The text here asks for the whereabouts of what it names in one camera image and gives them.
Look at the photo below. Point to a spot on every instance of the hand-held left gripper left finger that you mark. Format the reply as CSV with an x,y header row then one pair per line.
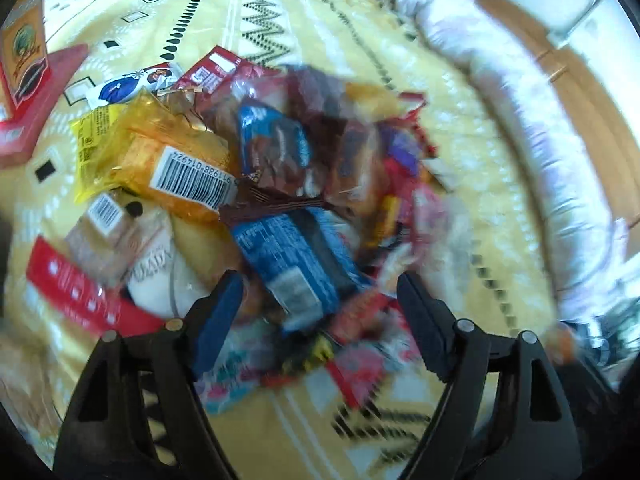
x,y
220,320

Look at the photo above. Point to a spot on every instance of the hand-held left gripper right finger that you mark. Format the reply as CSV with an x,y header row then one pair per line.
x,y
425,325

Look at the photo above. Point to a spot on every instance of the blue cookie packet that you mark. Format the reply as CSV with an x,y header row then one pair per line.
x,y
295,260

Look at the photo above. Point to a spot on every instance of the long red stick packet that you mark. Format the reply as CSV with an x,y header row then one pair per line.
x,y
75,280

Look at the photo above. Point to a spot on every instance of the pile of mixed snacks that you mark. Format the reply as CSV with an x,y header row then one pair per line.
x,y
350,150

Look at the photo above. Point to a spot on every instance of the pink white quilt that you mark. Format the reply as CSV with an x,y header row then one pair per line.
x,y
525,125

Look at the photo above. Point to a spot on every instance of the blue white snack packet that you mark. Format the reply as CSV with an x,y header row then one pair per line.
x,y
130,85

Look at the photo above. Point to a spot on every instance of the wooden headboard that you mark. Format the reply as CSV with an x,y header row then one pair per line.
x,y
595,125

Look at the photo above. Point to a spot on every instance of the flat red box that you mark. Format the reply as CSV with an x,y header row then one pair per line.
x,y
45,105

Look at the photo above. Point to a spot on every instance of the orange red tea box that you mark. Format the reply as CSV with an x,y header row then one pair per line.
x,y
22,50

